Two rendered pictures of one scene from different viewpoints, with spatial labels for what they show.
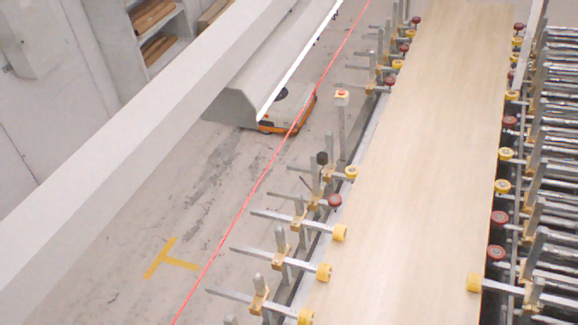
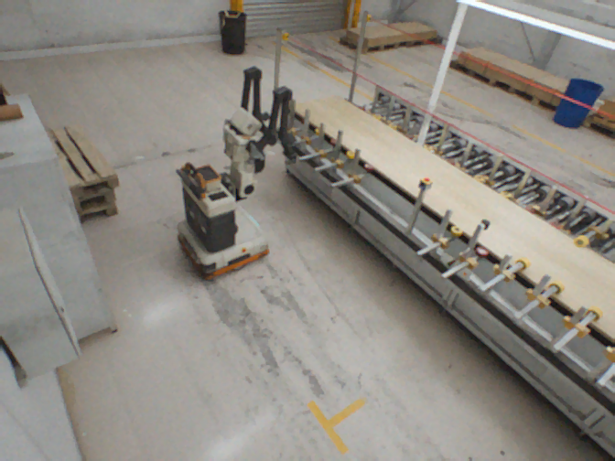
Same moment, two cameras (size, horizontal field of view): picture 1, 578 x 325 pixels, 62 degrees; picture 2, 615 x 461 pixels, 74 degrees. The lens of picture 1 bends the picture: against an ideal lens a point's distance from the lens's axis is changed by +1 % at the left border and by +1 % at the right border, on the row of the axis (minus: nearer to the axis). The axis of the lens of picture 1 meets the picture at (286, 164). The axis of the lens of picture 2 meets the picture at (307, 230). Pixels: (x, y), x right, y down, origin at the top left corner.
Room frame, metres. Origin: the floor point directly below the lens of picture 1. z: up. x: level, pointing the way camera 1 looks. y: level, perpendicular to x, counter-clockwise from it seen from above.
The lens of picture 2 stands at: (2.13, 2.33, 2.79)
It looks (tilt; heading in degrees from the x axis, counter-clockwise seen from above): 40 degrees down; 293
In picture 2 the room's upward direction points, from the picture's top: 8 degrees clockwise
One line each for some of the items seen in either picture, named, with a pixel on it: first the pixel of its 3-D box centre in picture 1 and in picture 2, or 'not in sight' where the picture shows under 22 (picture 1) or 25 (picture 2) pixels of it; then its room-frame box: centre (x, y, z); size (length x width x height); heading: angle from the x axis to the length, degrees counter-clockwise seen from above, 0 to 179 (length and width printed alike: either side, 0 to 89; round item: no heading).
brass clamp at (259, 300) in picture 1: (260, 299); (575, 326); (1.23, 0.20, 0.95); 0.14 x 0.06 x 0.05; 153
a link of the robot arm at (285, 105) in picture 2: not in sight; (284, 116); (3.53, -0.28, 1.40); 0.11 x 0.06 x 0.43; 153
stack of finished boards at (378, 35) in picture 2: not in sight; (393, 33); (4.95, -8.14, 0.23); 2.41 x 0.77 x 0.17; 65
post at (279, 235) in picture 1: (284, 259); (530, 300); (1.47, 0.08, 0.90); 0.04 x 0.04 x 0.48; 63
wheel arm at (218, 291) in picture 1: (254, 301); (576, 329); (1.22, 0.23, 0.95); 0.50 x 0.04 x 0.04; 63
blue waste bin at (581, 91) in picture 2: not in sight; (577, 103); (0.89, -5.93, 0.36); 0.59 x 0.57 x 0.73; 63
